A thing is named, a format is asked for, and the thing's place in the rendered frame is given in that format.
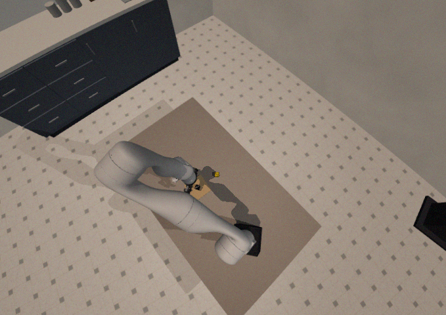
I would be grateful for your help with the tan square mat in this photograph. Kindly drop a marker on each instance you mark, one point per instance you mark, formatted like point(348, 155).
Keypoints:
point(204, 188)

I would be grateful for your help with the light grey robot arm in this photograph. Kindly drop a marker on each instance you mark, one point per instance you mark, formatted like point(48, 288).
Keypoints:
point(125, 162)

